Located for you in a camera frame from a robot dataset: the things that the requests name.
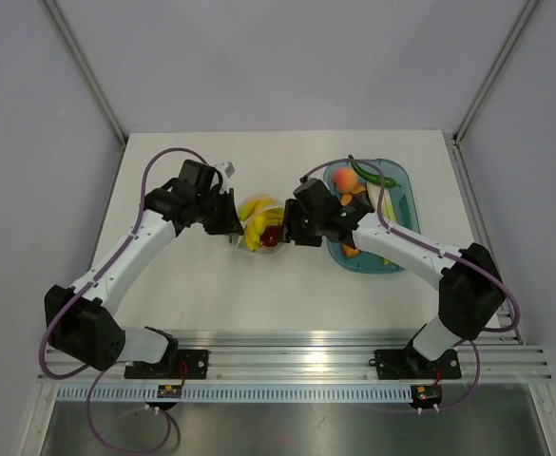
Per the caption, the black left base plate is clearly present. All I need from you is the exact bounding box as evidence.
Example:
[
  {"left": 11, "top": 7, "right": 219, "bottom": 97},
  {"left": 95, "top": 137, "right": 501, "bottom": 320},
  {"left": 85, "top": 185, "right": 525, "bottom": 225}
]
[{"left": 125, "top": 349, "right": 210, "bottom": 380}]

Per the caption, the green chili pepper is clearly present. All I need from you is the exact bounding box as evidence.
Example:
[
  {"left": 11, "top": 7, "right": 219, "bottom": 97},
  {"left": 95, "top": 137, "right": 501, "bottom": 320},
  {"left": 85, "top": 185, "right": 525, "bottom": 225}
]
[{"left": 348, "top": 155, "right": 398, "bottom": 189}]

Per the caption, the left aluminium frame post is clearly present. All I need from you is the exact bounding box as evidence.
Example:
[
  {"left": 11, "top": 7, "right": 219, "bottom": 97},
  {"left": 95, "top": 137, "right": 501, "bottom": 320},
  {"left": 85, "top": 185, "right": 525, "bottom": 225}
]
[{"left": 40, "top": 0, "right": 127, "bottom": 149}]

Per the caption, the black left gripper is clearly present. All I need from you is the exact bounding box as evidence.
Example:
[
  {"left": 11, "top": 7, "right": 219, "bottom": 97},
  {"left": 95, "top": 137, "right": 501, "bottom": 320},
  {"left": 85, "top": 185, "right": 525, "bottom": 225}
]
[{"left": 195, "top": 188, "right": 243, "bottom": 235}]

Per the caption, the right aluminium frame post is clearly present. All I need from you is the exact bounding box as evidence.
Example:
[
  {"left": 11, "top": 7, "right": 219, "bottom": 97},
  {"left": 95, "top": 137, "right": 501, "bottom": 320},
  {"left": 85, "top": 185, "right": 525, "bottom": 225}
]
[{"left": 452, "top": 0, "right": 543, "bottom": 148}]

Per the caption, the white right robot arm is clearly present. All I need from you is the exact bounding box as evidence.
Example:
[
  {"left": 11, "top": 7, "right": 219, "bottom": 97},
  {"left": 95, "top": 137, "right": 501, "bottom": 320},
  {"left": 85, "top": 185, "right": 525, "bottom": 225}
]
[{"left": 283, "top": 179, "right": 506, "bottom": 380}]

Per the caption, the teal plastic tray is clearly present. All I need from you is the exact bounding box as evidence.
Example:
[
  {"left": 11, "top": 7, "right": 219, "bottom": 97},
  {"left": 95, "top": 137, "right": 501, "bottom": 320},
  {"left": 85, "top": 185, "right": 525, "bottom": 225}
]
[{"left": 325, "top": 159, "right": 420, "bottom": 275}]

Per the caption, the yellow green corn cob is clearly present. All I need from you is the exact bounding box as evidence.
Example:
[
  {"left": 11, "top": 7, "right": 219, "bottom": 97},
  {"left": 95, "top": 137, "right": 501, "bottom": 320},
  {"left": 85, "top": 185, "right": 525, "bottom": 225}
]
[{"left": 366, "top": 182, "right": 397, "bottom": 223}]

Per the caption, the orange carrot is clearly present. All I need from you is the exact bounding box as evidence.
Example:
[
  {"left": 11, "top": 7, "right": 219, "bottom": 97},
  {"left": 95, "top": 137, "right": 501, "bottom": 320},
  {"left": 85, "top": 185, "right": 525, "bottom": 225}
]
[{"left": 341, "top": 244, "right": 361, "bottom": 258}]

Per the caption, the aluminium frame post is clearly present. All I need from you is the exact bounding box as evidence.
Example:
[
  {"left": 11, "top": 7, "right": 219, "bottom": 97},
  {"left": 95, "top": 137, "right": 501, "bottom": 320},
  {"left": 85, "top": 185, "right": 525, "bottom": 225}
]
[
  {"left": 40, "top": 0, "right": 127, "bottom": 149},
  {"left": 452, "top": 0, "right": 543, "bottom": 148}
]

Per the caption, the yellow banana bunch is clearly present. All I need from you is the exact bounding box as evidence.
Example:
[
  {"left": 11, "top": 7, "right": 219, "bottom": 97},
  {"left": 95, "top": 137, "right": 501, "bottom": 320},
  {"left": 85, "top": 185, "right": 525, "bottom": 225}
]
[{"left": 238, "top": 197, "right": 284, "bottom": 253}]

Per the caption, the aluminium mounting rail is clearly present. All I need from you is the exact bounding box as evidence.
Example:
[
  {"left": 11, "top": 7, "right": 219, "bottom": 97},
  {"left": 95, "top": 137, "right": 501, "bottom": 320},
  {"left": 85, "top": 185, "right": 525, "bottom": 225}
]
[{"left": 37, "top": 330, "right": 552, "bottom": 384}]

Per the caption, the clear zip top bag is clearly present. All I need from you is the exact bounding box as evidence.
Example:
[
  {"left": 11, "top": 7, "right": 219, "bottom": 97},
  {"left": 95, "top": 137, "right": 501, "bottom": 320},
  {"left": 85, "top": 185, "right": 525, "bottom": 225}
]
[{"left": 229, "top": 191, "right": 289, "bottom": 257}]

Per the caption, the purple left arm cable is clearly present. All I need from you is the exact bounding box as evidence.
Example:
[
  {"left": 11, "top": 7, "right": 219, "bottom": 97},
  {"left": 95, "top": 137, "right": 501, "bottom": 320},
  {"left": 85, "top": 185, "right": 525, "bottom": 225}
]
[{"left": 38, "top": 146, "right": 212, "bottom": 380}]

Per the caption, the red apple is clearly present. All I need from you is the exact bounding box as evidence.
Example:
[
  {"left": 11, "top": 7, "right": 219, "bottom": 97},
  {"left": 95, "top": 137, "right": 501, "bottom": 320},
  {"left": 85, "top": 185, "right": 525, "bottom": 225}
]
[{"left": 259, "top": 225, "right": 282, "bottom": 248}]

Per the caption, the white slotted cable duct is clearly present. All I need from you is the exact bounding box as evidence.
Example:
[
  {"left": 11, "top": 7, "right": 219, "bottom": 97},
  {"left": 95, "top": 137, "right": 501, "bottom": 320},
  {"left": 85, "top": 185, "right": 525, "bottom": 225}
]
[{"left": 57, "top": 384, "right": 412, "bottom": 404}]

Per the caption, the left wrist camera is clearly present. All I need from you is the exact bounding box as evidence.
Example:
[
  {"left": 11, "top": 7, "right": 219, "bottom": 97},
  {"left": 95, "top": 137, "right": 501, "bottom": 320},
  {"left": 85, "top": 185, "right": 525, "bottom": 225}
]
[{"left": 214, "top": 161, "right": 235, "bottom": 180}]

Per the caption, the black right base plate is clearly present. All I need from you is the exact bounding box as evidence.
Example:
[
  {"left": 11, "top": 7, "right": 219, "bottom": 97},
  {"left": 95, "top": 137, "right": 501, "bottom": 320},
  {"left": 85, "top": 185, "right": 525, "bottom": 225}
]
[{"left": 368, "top": 349, "right": 462, "bottom": 381}]

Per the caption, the orange peach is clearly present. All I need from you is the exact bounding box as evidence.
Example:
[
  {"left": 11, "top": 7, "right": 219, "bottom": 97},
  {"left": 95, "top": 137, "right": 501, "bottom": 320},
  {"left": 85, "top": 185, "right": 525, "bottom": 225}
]
[{"left": 331, "top": 167, "right": 358, "bottom": 194}]

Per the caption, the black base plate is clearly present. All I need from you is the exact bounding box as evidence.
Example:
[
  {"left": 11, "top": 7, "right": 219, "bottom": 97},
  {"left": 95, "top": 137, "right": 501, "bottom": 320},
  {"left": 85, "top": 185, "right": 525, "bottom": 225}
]
[
  {"left": 125, "top": 349, "right": 210, "bottom": 380},
  {"left": 368, "top": 349, "right": 462, "bottom": 381}
]

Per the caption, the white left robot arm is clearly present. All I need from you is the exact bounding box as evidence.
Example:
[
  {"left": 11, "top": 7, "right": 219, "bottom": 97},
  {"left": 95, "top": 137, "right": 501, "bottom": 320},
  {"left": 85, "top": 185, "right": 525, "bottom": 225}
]
[{"left": 41, "top": 160, "right": 243, "bottom": 378}]

